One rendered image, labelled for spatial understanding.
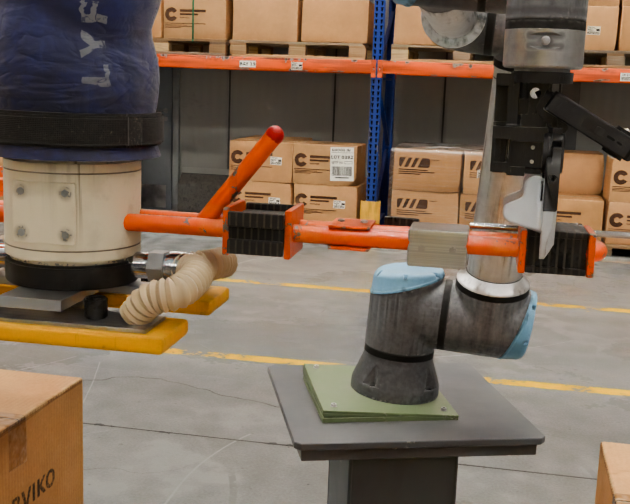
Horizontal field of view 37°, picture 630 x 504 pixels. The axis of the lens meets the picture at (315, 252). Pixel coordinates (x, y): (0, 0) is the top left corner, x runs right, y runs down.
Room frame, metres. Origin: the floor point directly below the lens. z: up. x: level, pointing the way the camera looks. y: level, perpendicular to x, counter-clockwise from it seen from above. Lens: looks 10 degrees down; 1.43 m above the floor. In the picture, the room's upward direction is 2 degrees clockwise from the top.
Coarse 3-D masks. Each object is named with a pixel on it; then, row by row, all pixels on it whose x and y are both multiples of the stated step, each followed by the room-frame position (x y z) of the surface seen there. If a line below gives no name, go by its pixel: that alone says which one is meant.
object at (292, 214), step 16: (224, 208) 1.13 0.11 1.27; (240, 208) 1.18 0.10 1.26; (256, 208) 1.21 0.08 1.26; (272, 208) 1.20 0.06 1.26; (288, 208) 1.20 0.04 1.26; (224, 224) 1.13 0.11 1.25; (240, 224) 1.12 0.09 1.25; (256, 224) 1.11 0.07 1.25; (272, 224) 1.11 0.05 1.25; (288, 224) 1.12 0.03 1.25; (224, 240) 1.13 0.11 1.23; (240, 240) 1.12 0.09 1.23; (256, 240) 1.12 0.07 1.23; (272, 240) 1.12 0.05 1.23; (288, 240) 1.12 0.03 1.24; (272, 256) 1.11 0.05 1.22; (288, 256) 1.12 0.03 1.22
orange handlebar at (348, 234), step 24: (0, 216) 1.19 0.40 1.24; (144, 216) 1.16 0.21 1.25; (168, 216) 1.16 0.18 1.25; (192, 216) 1.19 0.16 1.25; (312, 240) 1.12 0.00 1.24; (336, 240) 1.12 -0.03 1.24; (360, 240) 1.11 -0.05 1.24; (384, 240) 1.11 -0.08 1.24; (408, 240) 1.10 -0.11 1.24; (480, 240) 1.09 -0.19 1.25; (504, 240) 1.09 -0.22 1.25
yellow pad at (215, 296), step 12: (0, 288) 1.27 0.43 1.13; (12, 288) 1.27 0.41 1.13; (216, 288) 1.30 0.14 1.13; (108, 300) 1.24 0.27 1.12; (120, 300) 1.24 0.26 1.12; (204, 300) 1.23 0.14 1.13; (216, 300) 1.25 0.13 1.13; (180, 312) 1.23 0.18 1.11; (192, 312) 1.22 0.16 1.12; (204, 312) 1.22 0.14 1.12
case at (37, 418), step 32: (0, 384) 1.39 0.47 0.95; (32, 384) 1.40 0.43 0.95; (64, 384) 1.40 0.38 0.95; (0, 416) 1.26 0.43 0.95; (32, 416) 1.28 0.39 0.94; (64, 416) 1.38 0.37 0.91; (0, 448) 1.20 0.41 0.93; (32, 448) 1.28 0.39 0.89; (64, 448) 1.38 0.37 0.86; (0, 480) 1.20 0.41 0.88; (32, 480) 1.28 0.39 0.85; (64, 480) 1.38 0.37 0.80
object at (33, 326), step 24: (0, 312) 1.10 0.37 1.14; (24, 312) 1.11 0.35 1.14; (48, 312) 1.11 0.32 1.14; (72, 312) 1.12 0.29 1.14; (96, 312) 1.09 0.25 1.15; (0, 336) 1.07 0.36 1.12; (24, 336) 1.06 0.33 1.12; (48, 336) 1.06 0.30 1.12; (72, 336) 1.05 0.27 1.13; (96, 336) 1.05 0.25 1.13; (120, 336) 1.04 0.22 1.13; (144, 336) 1.04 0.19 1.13; (168, 336) 1.06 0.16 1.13
